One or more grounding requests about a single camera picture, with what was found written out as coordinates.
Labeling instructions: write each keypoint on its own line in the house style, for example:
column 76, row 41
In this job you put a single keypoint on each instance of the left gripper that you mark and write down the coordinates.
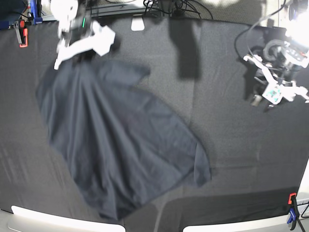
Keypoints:
column 280, row 62

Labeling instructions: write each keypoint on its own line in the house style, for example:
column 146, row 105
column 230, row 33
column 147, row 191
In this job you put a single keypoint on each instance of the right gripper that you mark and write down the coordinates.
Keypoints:
column 90, row 35

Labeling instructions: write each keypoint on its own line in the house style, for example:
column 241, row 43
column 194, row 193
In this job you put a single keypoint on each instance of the dark grey t-shirt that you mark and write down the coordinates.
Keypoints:
column 122, row 145

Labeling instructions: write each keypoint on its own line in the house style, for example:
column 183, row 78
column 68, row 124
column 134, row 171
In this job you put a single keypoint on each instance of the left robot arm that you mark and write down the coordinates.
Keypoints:
column 297, row 27

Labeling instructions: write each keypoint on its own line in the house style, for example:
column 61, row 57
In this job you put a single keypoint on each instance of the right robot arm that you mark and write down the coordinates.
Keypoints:
column 69, row 14

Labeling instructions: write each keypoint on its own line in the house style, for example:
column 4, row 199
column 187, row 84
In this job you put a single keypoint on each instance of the blue clamp top left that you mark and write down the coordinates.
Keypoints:
column 34, row 11

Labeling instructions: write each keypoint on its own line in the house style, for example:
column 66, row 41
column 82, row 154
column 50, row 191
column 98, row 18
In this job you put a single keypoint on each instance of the orange clamp far left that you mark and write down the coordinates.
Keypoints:
column 21, row 33

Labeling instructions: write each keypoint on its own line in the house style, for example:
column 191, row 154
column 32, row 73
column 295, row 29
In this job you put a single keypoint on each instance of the black table cloth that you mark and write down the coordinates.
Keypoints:
column 257, row 158

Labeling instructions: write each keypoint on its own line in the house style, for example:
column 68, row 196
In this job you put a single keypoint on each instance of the orange blue clamp near right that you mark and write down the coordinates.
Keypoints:
column 294, row 213

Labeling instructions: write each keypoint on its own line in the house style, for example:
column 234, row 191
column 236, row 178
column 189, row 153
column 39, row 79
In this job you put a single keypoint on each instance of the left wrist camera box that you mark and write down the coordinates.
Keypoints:
column 273, row 94

